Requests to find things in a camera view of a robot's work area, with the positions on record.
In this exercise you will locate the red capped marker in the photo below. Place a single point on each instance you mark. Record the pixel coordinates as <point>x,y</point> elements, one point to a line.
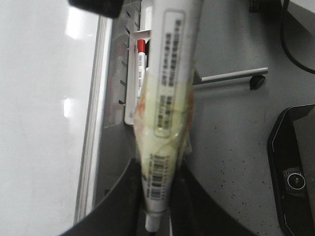
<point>140,68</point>

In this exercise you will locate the black caster wheel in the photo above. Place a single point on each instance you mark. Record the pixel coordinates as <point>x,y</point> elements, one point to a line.
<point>256,82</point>

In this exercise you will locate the black tip whiteboard marker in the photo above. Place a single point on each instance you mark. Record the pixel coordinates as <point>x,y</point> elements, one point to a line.
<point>164,110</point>

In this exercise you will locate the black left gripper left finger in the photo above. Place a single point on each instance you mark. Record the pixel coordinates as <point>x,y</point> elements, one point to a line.
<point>117,213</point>

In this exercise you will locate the grey whiteboard stand panel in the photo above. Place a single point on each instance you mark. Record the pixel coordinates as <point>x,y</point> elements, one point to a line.
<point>117,145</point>

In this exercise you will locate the white marker tray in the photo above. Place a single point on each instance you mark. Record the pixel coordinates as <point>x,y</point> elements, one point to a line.
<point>141,24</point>

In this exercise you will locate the black capped marker upper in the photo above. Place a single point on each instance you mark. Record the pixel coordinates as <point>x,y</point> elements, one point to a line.
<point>147,53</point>

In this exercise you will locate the black device base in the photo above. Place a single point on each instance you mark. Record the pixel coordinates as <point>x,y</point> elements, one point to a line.
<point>291,154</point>

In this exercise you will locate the white whiteboard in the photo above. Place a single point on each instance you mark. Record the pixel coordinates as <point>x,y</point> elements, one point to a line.
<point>53,65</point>

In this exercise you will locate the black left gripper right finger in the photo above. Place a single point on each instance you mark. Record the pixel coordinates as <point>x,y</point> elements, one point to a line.
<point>194,213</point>

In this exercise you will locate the grey stand foot bar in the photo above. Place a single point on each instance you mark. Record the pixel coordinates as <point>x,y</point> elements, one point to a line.
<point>198,80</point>

